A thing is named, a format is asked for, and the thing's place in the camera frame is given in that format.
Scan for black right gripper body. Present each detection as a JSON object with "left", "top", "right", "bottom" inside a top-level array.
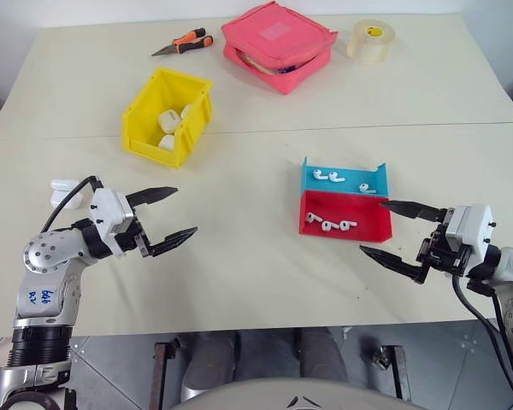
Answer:
[{"left": 416, "top": 220, "right": 474, "bottom": 277}]

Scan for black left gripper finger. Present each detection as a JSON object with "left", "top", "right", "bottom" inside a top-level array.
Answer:
[
  {"left": 125, "top": 186, "right": 180, "bottom": 211},
  {"left": 148, "top": 226, "right": 199, "bottom": 258}
]

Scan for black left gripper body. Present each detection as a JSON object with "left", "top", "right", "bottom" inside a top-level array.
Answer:
[{"left": 112, "top": 209, "right": 155, "bottom": 260}]

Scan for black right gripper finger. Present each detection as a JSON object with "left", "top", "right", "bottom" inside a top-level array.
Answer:
[
  {"left": 358, "top": 244, "right": 429, "bottom": 284},
  {"left": 379, "top": 199, "right": 449, "bottom": 224}
]

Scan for yellow plastic bin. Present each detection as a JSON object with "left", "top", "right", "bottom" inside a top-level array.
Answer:
[{"left": 121, "top": 67, "right": 215, "bottom": 170}]

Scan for red plastic tray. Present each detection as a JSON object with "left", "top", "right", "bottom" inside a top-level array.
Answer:
[{"left": 298, "top": 190, "right": 394, "bottom": 243}]

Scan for blue plastic tray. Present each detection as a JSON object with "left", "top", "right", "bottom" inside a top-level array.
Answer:
[{"left": 299, "top": 156, "right": 390, "bottom": 198}]

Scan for small metal floor clamp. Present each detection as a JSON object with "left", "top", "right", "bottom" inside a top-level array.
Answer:
[{"left": 369, "top": 346, "right": 392, "bottom": 369}]

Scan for rusty metal table leg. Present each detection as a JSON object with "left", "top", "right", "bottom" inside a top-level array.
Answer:
[
  {"left": 150, "top": 338, "right": 181, "bottom": 410},
  {"left": 382, "top": 344, "right": 413, "bottom": 402}
]

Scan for orange and black pliers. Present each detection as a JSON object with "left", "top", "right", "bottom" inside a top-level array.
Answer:
[{"left": 150, "top": 27, "right": 215, "bottom": 58}]

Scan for clear adhesive tape roll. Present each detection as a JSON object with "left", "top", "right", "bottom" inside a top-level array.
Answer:
[{"left": 346, "top": 19, "right": 397, "bottom": 66}]

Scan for beige rounded robot torso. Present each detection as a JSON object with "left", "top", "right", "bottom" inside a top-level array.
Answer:
[{"left": 170, "top": 378, "right": 428, "bottom": 410}]

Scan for pink fabric zip pouch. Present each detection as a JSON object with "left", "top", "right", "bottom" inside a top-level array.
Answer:
[{"left": 221, "top": 0, "right": 339, "bottom": 96}]

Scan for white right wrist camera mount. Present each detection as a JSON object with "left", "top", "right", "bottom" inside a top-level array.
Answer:
[{"left": 445, "top": 203, "right": 498, "bottom": 260}]

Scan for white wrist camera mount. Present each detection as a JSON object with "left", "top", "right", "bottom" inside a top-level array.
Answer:
[
  {"left": 445, "top": 203, "right": 498, "bottom": 260},
  {"left": 88, "top": 188, "right": 137, "bottom": 260}
]

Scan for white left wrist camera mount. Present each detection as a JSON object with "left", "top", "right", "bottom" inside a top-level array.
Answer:
[{"left": 88, "top": 188, "right": 137, "bottom": 260}]

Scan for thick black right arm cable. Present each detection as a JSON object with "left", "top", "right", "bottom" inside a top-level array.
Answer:
[{"left": 451, "top": 272, "right": 513, "bottom": 405}]

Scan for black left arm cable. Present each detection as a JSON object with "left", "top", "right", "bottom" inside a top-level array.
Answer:
[{"left": 39, "top": 174, "right": 104, "bottom": 234}]

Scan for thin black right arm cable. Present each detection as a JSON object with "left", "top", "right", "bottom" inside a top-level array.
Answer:
[{"left": 491, "top": 292, "right": 513, "bottom": 388}]

